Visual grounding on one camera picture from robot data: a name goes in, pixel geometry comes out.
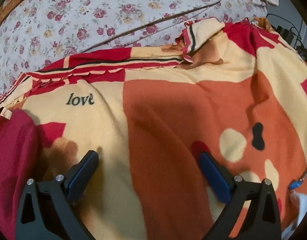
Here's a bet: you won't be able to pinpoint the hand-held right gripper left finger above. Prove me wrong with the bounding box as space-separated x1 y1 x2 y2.
15 150 99 240

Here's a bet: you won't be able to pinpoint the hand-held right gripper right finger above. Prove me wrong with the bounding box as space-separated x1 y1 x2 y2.
199 151 282 240

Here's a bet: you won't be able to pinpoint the dark red sweater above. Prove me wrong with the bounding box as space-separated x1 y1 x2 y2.
0 108 44 240

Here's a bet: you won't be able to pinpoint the printed fleece blanket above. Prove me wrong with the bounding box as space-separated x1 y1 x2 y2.
0 16 307 240

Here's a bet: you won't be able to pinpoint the white cloth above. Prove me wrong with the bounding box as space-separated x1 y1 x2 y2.
281 190 307 240

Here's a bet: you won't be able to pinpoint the floral quilt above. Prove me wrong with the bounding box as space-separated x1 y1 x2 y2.
0 0 269 98

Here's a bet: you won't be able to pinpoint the orange checkered cushion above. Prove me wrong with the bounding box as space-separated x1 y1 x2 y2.
0 0 26 28

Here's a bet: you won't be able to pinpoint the blue cord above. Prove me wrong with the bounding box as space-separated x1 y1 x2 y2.
290 160 307 190

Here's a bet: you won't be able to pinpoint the black cables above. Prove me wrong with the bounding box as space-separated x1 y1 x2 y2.
266 14 307 63

